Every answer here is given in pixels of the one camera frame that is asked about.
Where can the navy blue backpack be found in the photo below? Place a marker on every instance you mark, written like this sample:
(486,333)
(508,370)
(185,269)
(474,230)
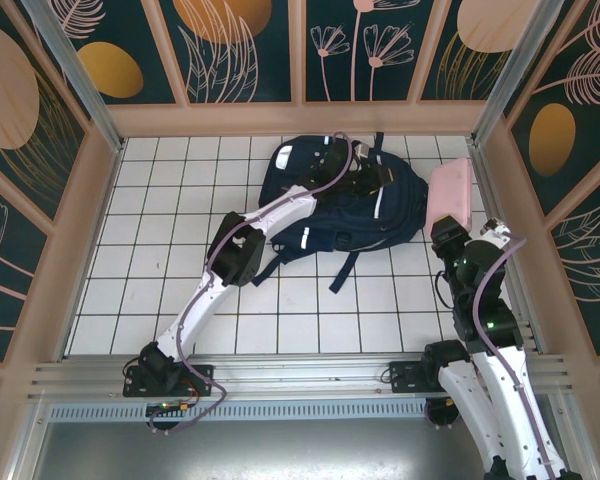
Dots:
(405,200)

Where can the pink pencil case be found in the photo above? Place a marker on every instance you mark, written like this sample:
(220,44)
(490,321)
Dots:
(450,190)

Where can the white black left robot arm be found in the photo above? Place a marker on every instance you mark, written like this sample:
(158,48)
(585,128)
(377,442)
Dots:
(200,310)

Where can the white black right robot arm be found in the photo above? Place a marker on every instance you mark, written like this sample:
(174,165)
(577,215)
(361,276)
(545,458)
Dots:
(460,395)

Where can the grey metal sheet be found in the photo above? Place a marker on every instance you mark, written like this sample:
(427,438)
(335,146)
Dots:
(305,450)

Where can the small controller board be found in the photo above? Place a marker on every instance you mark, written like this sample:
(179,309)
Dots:
(172,407)

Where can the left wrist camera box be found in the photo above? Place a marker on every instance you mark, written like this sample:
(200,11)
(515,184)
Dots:
(361,151)

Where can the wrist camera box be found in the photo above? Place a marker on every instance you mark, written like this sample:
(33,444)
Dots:
(361,151)
(495,231)

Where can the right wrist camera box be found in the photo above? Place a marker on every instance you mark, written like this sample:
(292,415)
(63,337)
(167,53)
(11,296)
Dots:
(495,231)

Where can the aluminium side rail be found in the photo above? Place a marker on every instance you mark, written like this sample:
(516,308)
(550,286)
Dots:
(487,180)
(91,250)

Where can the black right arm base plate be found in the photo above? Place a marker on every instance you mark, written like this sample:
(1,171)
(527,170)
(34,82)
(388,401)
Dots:
(402,380)

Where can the aluminium corner post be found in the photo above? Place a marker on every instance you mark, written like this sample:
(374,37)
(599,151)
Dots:
(512,75)
(79,75)

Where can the long aluminium mounting rail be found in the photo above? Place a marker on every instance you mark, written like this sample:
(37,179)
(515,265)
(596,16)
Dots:
(305,375)

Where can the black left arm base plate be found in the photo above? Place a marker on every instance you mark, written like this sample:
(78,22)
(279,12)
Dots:
(200,380)

